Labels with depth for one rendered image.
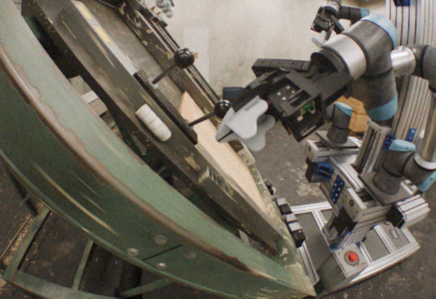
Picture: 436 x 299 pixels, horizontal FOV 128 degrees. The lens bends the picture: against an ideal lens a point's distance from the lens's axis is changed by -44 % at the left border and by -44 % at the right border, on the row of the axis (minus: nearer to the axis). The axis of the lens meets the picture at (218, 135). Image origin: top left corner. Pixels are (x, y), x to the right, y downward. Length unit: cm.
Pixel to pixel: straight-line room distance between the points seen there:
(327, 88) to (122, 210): 27
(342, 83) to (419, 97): 95
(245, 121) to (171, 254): 20
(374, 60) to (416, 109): 88
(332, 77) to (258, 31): 600
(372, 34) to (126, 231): 42
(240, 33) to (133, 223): 605
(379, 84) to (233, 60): 584
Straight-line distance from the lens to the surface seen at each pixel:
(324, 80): 28
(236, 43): 611
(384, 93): 39
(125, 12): 94
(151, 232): 21
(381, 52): 35
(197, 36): 469
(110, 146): 19
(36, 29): 45
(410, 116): 117
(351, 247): 84
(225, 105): 34
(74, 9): 45
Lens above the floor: 154
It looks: 26 degrees down
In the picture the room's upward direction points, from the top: straight up
